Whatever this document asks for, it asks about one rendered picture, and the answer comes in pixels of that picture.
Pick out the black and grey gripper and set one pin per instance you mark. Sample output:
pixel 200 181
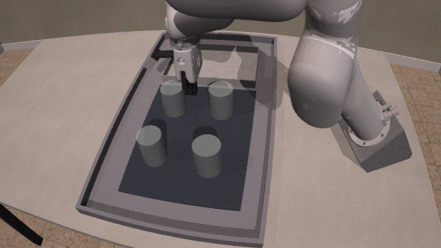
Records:
pixel 187 64

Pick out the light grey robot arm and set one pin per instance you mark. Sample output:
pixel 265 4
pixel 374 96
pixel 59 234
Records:
pixel 324 73

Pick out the clear glass jar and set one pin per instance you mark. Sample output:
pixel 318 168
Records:
pixel 207 155
pixel 221 100
pixel 173 98
pixel 151 144

